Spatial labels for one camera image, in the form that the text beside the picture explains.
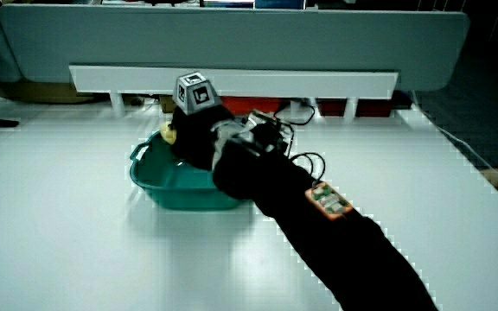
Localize person's right hand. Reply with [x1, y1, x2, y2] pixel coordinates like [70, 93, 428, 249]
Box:
[169, 72, 238, 172]

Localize yellow banana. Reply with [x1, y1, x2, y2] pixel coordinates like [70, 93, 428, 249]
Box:
[159, 120, 178, 146]

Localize teal plastic basin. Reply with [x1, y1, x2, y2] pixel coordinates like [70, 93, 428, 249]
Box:
[129, 130, 251, 213]

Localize person's right forearm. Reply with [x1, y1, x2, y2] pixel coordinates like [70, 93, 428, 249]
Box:
[211, 138, 440, 311]

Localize bright red box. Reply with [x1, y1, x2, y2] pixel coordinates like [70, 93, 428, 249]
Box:
[220, 96, 292, 117]

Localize wrist electronics module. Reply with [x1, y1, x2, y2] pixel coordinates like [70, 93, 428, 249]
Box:
[210, 110, 296, 157]

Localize large grey partition panel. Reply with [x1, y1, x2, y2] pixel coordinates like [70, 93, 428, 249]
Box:
[0, 3, 471, 92]

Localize orange sensor board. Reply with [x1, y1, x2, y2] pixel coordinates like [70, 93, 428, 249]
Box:
[304, 181, 354, 221]

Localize brown cardboard box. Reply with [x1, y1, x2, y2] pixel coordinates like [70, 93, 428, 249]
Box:
[0, 80, 99, 105]

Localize dark red box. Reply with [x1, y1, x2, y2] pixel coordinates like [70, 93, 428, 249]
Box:
[316, 98, 393, 118]

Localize white shelf rail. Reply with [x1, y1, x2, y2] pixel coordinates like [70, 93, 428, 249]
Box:
[67, 64, 399, 118]

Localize black cable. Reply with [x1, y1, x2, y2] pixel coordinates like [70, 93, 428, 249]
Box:
[290, 151, 327, 183]
[272, 100, 316, 127]

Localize thin white cable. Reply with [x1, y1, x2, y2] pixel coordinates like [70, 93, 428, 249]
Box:
[409, 89, 495, 173]

